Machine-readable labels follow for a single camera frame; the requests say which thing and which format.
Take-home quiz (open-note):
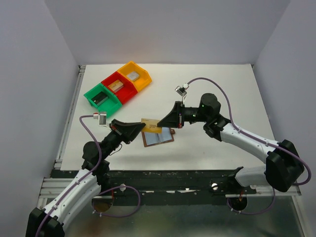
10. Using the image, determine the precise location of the green plastic bin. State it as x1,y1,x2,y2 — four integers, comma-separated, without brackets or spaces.
84,83,122,117

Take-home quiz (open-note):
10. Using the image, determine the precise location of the brown leather card holder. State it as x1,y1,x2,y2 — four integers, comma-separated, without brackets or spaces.
141,127,175,147

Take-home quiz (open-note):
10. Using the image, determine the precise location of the gold metal block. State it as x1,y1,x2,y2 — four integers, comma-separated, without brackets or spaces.
109,80,124,93

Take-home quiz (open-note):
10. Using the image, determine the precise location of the gold credit card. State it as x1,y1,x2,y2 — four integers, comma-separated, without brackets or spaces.
141,118,162,134

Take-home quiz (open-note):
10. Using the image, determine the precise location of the red plastic bin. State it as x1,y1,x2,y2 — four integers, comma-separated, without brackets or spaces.
101,72,138,105

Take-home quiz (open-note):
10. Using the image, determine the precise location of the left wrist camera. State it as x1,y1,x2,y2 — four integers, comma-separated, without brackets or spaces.
93,112,107,127

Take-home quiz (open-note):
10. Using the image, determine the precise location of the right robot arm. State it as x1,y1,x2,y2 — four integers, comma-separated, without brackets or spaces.
157,93,305,192

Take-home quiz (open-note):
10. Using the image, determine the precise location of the dark metal block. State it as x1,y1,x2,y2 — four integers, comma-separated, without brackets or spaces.
91,91,109,106

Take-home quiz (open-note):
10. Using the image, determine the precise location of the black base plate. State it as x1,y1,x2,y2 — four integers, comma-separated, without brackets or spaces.
49,166,262,207

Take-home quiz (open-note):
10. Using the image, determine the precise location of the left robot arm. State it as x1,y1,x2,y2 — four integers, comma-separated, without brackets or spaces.
26,119,145,237

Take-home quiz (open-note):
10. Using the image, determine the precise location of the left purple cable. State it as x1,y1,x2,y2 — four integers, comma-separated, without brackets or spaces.
34,114,142,237

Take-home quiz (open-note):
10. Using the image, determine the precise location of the silver metal block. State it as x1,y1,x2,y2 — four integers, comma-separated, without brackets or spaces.
126,71,140,81

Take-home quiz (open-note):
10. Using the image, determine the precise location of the yellow plastic bin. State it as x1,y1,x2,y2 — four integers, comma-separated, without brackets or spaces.
118,61,152,92

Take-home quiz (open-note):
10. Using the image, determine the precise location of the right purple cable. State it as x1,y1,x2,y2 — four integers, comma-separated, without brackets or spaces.
185,77,312,215

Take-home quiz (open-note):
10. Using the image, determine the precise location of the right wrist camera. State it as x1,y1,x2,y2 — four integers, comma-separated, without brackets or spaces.
175,83,189,104

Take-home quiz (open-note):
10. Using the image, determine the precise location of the purple cable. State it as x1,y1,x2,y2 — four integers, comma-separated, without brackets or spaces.
185,77,312,215
34,114,142,237

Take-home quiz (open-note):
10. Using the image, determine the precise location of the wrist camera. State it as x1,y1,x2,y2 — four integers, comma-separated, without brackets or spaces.
93,112,107,127
175,83,189,104

